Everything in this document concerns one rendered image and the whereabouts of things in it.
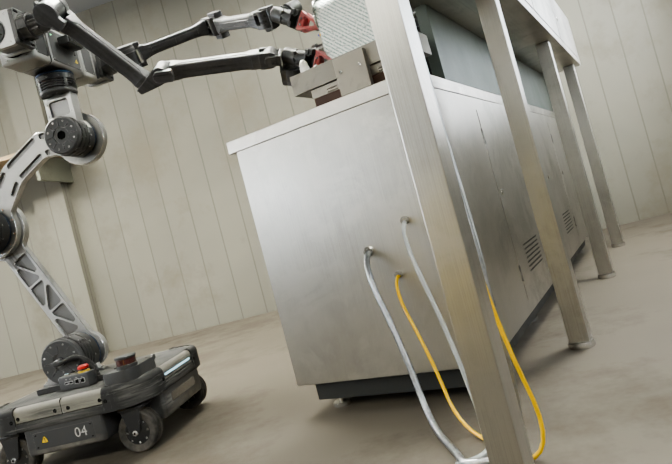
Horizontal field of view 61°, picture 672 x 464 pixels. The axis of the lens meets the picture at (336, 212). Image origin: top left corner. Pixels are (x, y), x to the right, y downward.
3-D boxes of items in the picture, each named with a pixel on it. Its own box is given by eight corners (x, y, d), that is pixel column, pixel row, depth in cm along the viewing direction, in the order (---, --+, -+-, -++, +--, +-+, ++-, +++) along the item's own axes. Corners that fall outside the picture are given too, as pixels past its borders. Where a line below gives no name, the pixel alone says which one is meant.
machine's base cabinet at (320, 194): (497, 266, 398) (464, 147, 400) (595, 247, 366) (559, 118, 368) (303, 417, 179) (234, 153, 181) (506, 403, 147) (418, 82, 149)
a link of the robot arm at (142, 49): (219, 34, 254) (210, 11, 249) (229, 35, 243) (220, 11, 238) (123, 72, 239) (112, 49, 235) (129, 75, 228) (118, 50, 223)
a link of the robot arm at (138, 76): (148, 104, 200) (154, 93, 209) (170, 77, 195) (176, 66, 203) (27, 16, 182) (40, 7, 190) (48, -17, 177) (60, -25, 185)
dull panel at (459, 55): (550, 114, 370) (540, 78, 370) (556, 112, 368) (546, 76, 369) (434, 83, 176) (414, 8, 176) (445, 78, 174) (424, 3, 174)
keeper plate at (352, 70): (344, 97, 167) (335, 61, 167) (374, 85, 162) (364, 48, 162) (340, 96, 165) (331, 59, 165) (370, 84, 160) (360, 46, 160)
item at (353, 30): (334, 82, 191) (319, 28, 191) (396, 55, 179) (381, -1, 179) (333, 81, 190) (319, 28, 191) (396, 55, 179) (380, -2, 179)
